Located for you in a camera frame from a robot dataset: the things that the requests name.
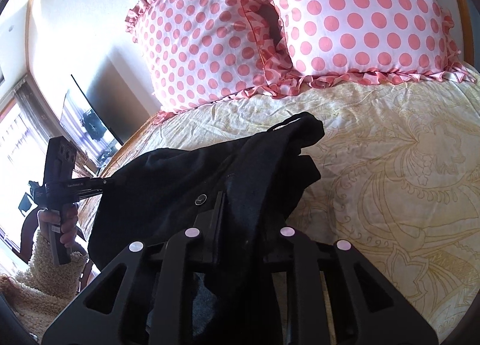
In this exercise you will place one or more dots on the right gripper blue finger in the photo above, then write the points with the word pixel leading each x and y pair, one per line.
pixel 211 236

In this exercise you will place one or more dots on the black pants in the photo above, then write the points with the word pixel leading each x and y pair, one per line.
pixel 262 178

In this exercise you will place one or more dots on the fuzzy cream sleeve forearm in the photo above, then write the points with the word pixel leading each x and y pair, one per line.
pixel 42 291

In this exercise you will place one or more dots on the person's left hand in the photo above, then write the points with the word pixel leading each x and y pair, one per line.
pixel 67 222

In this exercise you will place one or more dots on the black flat television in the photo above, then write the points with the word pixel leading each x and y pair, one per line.
pixel 100 110

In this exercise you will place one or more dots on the cream patterned bed quilt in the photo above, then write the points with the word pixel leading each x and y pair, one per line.
pixel 399 172

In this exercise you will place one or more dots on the left pink polka-dot pillow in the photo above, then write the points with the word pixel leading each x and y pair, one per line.
pixel 201 51

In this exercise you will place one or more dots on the pink polka-dot pillow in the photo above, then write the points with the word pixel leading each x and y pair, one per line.
pixel 370 42
pixel 201 51

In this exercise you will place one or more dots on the right pink polka-dot pillow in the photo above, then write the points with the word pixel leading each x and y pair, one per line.
pixel 370 42

